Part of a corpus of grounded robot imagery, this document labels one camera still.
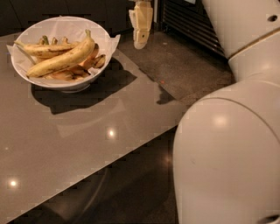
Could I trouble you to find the dark cabinet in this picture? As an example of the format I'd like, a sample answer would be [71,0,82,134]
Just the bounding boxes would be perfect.
[0,0,135,36]

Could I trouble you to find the yellow spotted rear banana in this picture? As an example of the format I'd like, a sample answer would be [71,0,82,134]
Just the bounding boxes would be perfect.
[15,41,79,58]

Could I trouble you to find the white paper liner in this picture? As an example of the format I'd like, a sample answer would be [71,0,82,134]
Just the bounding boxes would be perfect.
[6,16,121,88]

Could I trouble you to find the black glass-door refrigerator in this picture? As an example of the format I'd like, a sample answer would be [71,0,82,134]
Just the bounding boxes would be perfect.
[162,0,224,56]

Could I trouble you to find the large yellow top banana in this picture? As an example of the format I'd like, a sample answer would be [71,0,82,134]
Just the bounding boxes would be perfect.
[26,30,95,78]

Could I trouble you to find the bananas underneath in bowl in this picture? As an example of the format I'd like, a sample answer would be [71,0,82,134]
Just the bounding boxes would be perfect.
[30,44,106,81]

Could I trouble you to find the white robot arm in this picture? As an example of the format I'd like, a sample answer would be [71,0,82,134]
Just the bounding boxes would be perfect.
[173,0,280,224]

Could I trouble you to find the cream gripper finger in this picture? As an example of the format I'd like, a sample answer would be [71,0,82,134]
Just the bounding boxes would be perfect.
[129,0,153,50]

